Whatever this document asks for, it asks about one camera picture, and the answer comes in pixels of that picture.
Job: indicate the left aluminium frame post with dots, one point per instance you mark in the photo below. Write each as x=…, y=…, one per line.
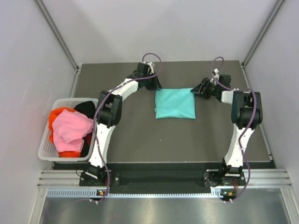
x=44, y=11

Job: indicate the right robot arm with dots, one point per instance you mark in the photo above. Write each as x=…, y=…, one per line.
x=246, y=115

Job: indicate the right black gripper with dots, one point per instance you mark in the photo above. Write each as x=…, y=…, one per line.
x=205, y=83

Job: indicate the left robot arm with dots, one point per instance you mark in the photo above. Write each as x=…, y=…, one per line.
x=109, y=111

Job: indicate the aluminium frame post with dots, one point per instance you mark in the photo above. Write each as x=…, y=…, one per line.
x=268, y=22
x=44, y=11

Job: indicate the aluminium front rail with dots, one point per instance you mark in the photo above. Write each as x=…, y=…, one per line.
x=260, y=178

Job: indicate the grey slotted cable duct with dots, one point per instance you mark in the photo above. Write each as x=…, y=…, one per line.
x=98, y=193

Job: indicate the pink t shirt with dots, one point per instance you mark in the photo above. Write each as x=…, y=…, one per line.
x=69, y=130

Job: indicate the teal t shirt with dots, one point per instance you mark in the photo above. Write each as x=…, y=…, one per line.
x=175, y=103

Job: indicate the orange t shirt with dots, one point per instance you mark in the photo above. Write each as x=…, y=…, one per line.
x=53, y=115

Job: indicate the right aluminium frame post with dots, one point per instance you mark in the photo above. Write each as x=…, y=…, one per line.
x=268, y=22

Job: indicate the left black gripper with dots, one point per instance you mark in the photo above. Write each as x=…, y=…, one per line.
x=155, y=84

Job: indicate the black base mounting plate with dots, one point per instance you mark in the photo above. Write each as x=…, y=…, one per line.
x=161, y=178

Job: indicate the black t shirt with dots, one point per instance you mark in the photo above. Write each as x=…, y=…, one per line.
x=87, y=108

